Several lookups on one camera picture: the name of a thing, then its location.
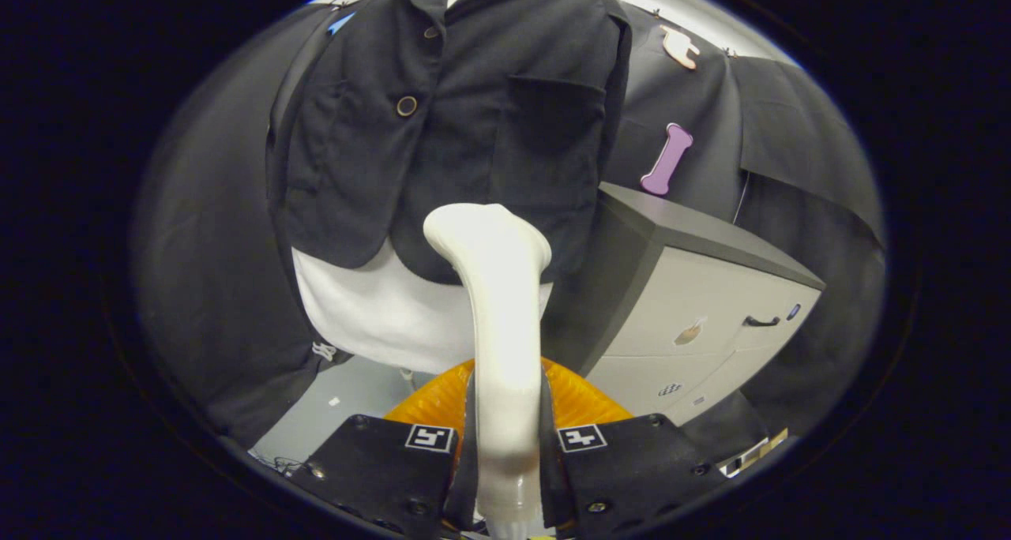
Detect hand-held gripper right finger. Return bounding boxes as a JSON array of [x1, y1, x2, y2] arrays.
[[541, 358, 731, 540]]

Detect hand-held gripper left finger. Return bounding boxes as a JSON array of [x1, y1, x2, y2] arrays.
[[288, 358, 479, 540]]

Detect grey cabinet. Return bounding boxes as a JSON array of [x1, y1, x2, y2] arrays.
[[541, 181, 826, 426]]

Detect white undershirt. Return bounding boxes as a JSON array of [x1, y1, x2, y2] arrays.
[[291, 0, 554, 377]]

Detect black backdrop cloth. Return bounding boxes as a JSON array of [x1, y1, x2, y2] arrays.
[[133, 0, 887, 450]]

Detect thin floor cables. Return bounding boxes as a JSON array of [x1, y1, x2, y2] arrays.
[[251, 448, 307, 475]]

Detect white garment steamer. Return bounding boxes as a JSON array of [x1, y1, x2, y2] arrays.
[[423, 203, 554, 540]]

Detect black suit jacket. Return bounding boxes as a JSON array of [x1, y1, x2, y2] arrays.
[[269, 0, 633, 287]]

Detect white and tan object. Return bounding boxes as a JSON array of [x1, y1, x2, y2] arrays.
[[723, 428, 789, 478]]

